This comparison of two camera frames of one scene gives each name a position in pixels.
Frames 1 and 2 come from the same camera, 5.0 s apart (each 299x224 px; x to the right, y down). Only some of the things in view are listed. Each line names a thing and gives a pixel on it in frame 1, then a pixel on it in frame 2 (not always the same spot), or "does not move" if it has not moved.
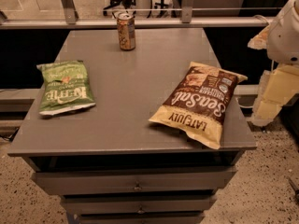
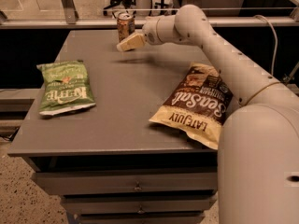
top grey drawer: [138, 181] does not move
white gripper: [284, 39] → [150, 32]
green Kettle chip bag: [65, 87] does not move
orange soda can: [126, 31] does not move
